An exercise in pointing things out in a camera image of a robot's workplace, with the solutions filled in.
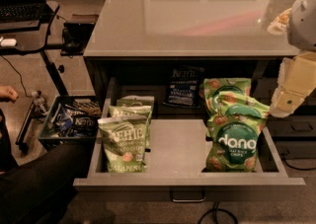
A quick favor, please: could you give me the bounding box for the white earbud case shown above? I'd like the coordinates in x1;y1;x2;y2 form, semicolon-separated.
0;38;17;47

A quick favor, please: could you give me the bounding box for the grey bin of snacks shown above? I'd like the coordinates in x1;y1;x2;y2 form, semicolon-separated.
39;96;101;150

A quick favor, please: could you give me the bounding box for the open grey top drawer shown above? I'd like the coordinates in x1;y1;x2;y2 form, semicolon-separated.
72;77;306;202

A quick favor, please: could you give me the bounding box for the plastic water bottle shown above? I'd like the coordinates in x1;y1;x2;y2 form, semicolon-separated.
32;91;48;115

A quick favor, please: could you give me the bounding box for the middle green Kettle bag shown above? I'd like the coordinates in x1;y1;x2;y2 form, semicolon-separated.
109;106;152;149

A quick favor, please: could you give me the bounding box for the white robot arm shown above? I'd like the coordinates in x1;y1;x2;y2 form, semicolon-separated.
268;0;316;117

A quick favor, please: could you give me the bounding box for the black bag on floor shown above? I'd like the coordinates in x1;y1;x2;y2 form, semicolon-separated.
62;14;99;55

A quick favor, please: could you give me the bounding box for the black floor cable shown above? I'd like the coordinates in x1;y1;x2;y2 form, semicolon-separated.
197;201;239;224

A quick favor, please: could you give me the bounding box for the metal drawer handle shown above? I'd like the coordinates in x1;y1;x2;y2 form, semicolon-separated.
169;190;205;203

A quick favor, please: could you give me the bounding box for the rear green Kettle bag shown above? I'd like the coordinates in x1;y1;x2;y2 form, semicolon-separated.
117;96;154;109

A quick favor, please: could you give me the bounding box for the green dang chips bag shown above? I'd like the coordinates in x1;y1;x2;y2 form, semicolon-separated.
198;78;251;112
206;91;270;118
205;114;266;173

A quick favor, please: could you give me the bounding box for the rear green Dang chips bag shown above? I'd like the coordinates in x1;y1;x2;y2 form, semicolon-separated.
198;78;251;112

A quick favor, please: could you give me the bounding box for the person's dark trousered leg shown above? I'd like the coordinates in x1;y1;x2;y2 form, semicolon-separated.
0;144;91;224

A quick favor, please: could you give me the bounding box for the front green Dang chips bag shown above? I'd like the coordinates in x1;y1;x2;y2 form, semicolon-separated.
205;114;266;173

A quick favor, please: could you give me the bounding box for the black side desk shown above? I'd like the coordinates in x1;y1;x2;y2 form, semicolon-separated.
0;1;68;95

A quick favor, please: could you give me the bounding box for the front green Kettle jalapeno bag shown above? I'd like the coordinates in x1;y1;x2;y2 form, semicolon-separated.
98;115;147;173

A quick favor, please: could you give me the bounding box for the person's right hand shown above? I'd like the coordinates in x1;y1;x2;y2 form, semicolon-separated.
0;86;19;103

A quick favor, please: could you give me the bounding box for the blue Kettle chip bag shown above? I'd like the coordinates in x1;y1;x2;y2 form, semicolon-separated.
164;65;204;108

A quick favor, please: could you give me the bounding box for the dark Kettle bag in bin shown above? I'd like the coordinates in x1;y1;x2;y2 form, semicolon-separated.
72;114;98;137

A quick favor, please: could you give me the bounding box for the middle green Dang chips bag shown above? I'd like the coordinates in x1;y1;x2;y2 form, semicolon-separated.
206;91;270;118

